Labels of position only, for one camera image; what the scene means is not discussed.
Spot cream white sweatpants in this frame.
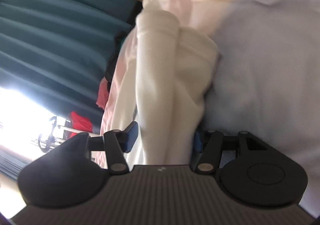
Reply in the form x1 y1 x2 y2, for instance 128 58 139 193
108 9 217 165

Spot red cloth on stand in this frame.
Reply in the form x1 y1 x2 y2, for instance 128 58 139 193
70 111 93 133

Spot garment steamer stand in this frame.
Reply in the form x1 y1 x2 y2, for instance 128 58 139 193
36 116 100 153

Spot teal curtain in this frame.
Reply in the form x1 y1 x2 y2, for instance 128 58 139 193
1 0 139 176

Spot pastel bed sheet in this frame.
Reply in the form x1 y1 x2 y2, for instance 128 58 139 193
101 0 319 216

